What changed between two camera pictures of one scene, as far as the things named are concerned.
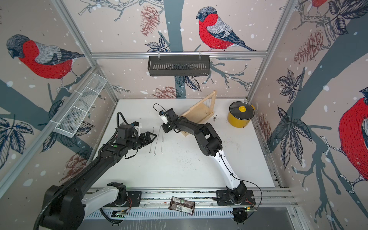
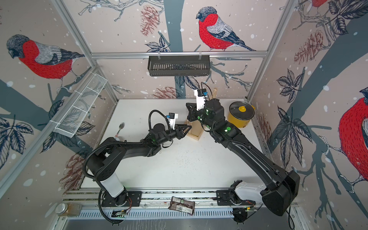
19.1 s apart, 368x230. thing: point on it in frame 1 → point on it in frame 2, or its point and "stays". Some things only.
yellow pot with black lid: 240,114 stays
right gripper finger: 166,127 → 192,107
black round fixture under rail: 240,214 stays
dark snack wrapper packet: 181,204 stays
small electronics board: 119,213 stays
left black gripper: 149,140 → 179,134
